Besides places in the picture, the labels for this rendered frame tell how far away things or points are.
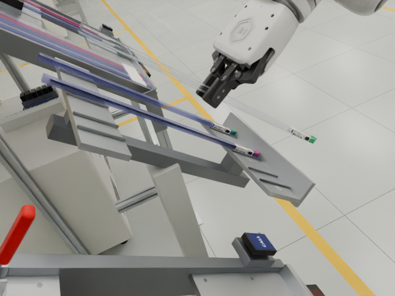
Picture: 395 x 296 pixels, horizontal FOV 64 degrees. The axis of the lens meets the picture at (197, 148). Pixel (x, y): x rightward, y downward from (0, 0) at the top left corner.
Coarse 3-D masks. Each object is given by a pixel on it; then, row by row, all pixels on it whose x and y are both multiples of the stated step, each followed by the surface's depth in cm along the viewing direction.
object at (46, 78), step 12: (48, 84) 49; (60, 84) 50; (72, 84) 51; (84, 96) 52; (96, 96) 53; (120, 108) 56; (132, 108) 57; (156, 120) 61; (168, 120) 62; (192, 132) 66; (204, 132) 69; (228, 144) 72
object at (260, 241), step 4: (252, 236) 53; (256, 236) 54; (260, 236) 54; (264, 236) 55; (252, 240) 52; (256, 240) 53; (260, 240) 53; (264, 240) 54; (268, 240) 54; (256, 244) 52; (260, 244) 52; (264, 244) 53; (268, 244) 53; (260, 248) 51; (264, 248) 52; (268, 248) 52; (272, 248) 53
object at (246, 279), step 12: (192, 276) 45; (204, 276) 46; (216, 276) 47; (228, 276) 49; (240, 276) 50; (252, 276) 52; (264, 276) 53; (276, 276) 55; (204, 288) 44; (216, 288) 45; (228, 288) 46; (240, 288) 48; (252, 288) 49; (264, 288) 50; (276, 288) 52; (288, 288) 53
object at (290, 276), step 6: (288, 264) 55; (282, 270) 56; (288, 270) 55; (282, 276) 55; (288, 276) 54; (294, 276) 53; (288, 282) 54; (294, 282) 53; (300, 282) 52; (294, 288) 53; (300, 288) 52; (306, 288) 52; (294, 294) 53; (300, 294) 52; (306, 294) 51; (312, 294) 51
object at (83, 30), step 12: (84, 24) 38; (96, 36) 38; (108, 36) 39; (120, 48) 40; (132, 48) 42; (144, 60) 42; (156, 60) 43; (168, 72) 44; (180, 72) 46; (192, 84) 47; (204, 84) 49; (228, 96) 51; (240, 108) 54; (252, 108) 55; (264, 120) 58; (276, 120) 59; (288, 132) 62
